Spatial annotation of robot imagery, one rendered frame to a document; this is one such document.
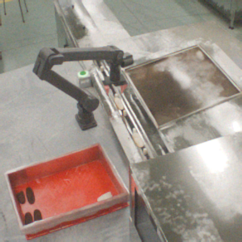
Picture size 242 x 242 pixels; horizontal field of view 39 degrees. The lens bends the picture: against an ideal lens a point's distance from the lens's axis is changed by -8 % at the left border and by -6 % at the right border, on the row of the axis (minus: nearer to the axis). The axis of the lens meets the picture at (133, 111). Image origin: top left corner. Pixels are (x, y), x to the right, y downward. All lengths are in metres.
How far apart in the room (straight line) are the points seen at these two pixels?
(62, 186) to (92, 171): 0.16
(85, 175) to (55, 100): 0.58
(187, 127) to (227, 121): 0.20
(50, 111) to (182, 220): 1.23
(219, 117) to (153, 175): 0.82
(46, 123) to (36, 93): 0.28
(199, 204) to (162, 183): 0.12
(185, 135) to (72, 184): 0.57
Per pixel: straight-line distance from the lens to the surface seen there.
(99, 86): 2.05
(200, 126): 1.75
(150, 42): 2.53
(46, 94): 2.12
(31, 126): 1.93
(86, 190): 1.60
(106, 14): 2.94
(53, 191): 1.62
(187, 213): 0.96
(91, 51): 1.66
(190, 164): 1.07
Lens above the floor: 2.11
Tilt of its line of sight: 41 degrees down
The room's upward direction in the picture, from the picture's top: straight up
